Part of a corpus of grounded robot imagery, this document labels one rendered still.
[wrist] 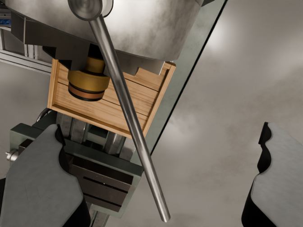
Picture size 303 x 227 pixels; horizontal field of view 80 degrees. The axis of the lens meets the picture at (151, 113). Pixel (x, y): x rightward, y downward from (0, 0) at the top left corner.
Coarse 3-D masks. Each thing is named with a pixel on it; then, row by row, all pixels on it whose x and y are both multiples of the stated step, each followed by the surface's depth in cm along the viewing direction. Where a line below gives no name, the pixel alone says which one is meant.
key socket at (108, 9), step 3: (108, 0) 19; (111, 0) 19; (108, 3) 19; (111, 3) 19; (108, 6) 19; (111, 6) 20; (105, 9) 20; (108, 9) 20; (111, 9) 20; (105, 12) 20; (108, 12) 20; (105, 15) 20
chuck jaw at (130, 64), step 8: (120, 56) 34; (128, 56) 34; (120, 64) 35; (128, 64) 35; (136, 64) 35; (144, 64) 35; (152, 64) 34; (160, 64) 34; (104, 72) 36; (128, 72) 36; (136, 72) 37; (152, 72) 35; (160, 72) 35
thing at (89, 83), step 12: (96, 60) 34; (72, 72) 35; (84, 72) 34; (96, 72) 36; (72, 84) 37; (84, 84) 35; (96, 84) 36; (108, 84) 40; (84, 96) 37; (96, 96) 38
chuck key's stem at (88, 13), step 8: (72, 0) 12; (80, 0) 12; (88, 0) 12; (96, 0) 12; (104, 0) 14; (72, 8) 12; (80, 8) 12; (88, 8) 12; (96, 8) 12; (104, 8) 15; (80, 16) 12; (88, 16) 12; (96, 16) 12
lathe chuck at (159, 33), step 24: (24, 0) 19; (48, 0) 19; (120, 0) 19; (144, 0) 20; (168, 0) 22; (192, 0) 24; (48, 24) 20; (72, 24) 20; (120, 24) 21; (144, 24) 22; (168, 24) 24; (192, 24) 29; (120, 48) 22; (144, 48) 24; (168, 48) 26
